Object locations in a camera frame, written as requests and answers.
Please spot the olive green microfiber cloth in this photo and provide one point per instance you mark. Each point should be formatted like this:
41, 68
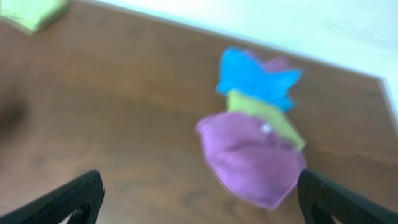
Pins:
237, 101

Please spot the blue microfiber cloth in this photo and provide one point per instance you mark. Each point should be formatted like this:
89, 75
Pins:
242, 72

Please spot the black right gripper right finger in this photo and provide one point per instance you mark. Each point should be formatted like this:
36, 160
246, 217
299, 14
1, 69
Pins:
324, 201

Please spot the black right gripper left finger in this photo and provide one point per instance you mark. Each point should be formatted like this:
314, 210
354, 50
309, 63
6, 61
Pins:
79, 200

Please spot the white cloth care label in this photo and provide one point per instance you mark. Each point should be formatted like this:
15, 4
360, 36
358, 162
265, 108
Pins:
266, 128

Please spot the purple microfiber cloth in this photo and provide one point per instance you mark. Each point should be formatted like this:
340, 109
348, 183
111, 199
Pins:
259, 168

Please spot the light green microfiber cloth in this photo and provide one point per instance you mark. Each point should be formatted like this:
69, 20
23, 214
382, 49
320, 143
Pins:
31, 16

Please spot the purple cloth behind blue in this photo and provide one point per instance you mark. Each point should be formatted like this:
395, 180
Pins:
273, 65

